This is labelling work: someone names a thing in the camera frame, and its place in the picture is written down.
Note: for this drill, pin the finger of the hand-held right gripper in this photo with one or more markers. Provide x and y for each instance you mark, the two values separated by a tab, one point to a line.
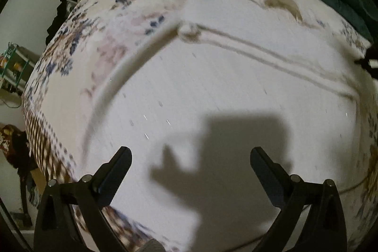
370	61

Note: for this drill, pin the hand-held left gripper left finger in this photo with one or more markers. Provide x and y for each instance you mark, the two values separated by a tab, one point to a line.
113	178

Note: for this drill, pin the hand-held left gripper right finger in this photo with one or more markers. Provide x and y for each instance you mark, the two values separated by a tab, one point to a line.
267	178

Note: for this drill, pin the white knit garment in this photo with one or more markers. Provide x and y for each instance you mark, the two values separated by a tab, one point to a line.
224	83

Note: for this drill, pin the black clothes pile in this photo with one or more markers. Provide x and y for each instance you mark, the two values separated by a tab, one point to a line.
60	15

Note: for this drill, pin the red patterned cloth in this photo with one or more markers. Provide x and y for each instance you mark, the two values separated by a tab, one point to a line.
13	142

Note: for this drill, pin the floral printed blanket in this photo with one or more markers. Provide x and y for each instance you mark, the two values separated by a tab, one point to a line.
76	42

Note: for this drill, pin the teal storage rack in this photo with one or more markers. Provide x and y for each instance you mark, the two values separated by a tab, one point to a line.
14	66

